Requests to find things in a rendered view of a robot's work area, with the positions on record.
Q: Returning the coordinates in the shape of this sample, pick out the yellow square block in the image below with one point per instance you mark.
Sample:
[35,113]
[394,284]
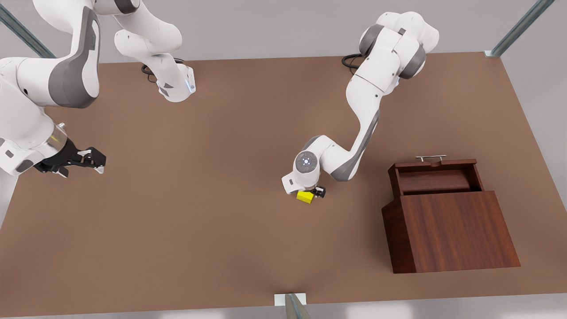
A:
[304,196]

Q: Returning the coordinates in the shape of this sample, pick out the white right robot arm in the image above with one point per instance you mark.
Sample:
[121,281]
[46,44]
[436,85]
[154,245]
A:
[31,79]

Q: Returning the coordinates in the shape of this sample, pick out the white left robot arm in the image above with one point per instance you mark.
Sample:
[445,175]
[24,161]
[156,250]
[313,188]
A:
[376,79]

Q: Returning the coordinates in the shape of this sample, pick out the brown wooden cabinet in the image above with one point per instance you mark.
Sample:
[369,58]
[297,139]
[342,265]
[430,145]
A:
[456,235]

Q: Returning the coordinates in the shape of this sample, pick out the silver frame post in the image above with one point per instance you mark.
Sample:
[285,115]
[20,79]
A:
[518,27]
[24,33]
[293,306]

